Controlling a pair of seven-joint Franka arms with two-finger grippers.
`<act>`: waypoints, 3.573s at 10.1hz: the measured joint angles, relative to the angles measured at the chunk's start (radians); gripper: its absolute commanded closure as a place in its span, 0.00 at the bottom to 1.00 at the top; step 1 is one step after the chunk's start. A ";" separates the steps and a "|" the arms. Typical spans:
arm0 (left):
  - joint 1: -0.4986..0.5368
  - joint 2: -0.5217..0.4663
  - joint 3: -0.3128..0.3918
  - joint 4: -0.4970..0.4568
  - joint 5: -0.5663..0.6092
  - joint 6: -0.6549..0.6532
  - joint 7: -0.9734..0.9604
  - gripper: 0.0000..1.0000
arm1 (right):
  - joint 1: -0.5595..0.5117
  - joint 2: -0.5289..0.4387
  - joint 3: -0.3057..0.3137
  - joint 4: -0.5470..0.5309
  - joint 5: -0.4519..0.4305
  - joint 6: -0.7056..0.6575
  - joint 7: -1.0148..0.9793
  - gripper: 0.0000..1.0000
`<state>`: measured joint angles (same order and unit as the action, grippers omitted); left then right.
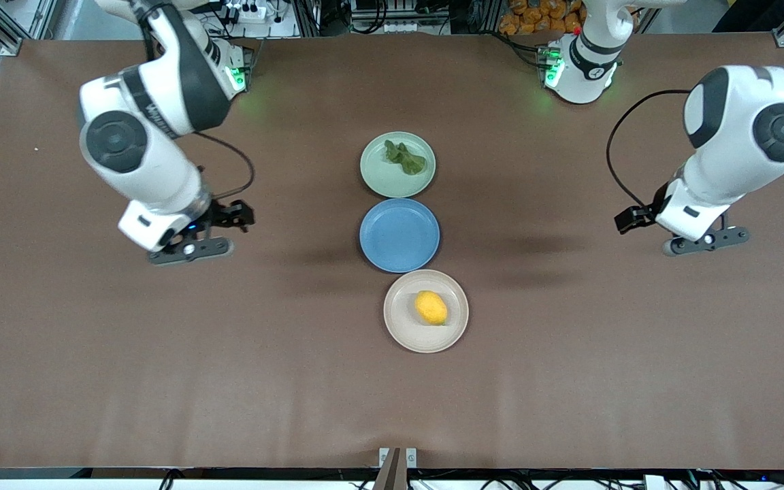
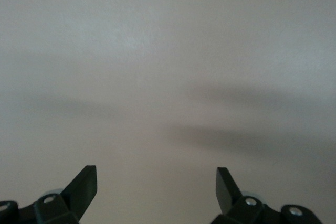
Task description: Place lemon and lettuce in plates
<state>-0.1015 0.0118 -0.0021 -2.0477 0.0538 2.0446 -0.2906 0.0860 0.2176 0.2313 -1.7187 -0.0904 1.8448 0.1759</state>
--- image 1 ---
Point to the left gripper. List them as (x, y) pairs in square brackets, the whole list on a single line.
[(642, 215)]

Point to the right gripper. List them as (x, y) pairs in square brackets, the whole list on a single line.
[(224, 213)]

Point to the green lettuce leaf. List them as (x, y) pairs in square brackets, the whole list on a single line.
[(405, 158)]

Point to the yellow lemon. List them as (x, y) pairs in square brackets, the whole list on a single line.
[(431, 307)]

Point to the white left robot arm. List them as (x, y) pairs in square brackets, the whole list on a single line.
[(746, 136)]

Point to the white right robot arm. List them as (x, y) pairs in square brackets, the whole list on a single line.
[(147, 136)]

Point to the light green plate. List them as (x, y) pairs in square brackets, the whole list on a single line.
[(385, 178)]

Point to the blue plate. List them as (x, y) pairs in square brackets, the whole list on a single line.
[(399, 235)]

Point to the white power strip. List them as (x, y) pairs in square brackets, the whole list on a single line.
[(249, 11)]

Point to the beige plate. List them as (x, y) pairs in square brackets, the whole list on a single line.
[(405, 327)]

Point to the bag of orange items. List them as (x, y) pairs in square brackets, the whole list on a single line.
[(542, 17)]

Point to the white socket box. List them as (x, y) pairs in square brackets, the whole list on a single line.
[(655, 482)]

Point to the metal bracket with post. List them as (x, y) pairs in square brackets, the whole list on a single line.
[(397, 466)]

